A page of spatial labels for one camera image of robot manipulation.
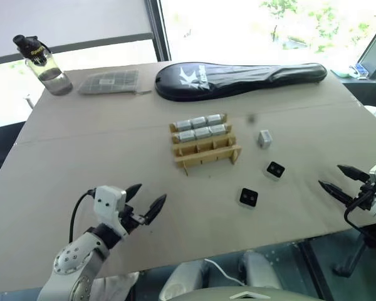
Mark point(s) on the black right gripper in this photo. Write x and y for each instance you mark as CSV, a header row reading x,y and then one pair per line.
x,y
368,196

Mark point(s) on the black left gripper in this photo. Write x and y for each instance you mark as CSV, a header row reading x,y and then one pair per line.
x,y
130,218

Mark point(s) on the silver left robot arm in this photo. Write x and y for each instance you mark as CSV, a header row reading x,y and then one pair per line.
x,y
72,260

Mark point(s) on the wooden tray rack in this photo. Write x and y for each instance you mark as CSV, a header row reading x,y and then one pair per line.
x,y
203,155

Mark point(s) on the black-topped cube upper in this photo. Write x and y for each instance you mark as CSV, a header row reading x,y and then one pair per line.
x,y
275,170

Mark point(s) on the black-topped cube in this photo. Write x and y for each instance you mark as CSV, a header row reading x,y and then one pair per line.
x,y
275,170
248,197

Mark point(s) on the black stand under table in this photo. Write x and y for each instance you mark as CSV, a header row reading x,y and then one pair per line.
x,y
352,254

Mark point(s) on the grey rounded shape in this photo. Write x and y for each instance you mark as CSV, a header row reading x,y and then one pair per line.
x,y
185,279
258,268

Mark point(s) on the white cloth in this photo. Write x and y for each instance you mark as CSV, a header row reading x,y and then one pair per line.
x,y
112,287

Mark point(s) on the black-topped cube lower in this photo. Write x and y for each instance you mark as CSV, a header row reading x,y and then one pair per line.
x,y
248,197

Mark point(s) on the pale green flat item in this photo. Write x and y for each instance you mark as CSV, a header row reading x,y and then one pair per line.
x,y
340,73

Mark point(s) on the white blue desk item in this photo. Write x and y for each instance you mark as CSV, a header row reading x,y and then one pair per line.
x,y
358,70

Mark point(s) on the pale domed robot body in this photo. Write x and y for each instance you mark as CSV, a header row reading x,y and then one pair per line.
x,y
213,294

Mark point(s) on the black racket cover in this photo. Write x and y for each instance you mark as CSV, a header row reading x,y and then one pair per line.
x,y
238,80

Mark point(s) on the dark object beside table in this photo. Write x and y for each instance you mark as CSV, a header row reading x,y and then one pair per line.
x,y
0,147

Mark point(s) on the clear water bottle black lid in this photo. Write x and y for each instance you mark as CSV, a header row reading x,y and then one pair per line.
x,y
51,75

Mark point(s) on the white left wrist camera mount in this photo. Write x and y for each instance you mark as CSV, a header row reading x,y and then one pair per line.
x,y
106,200

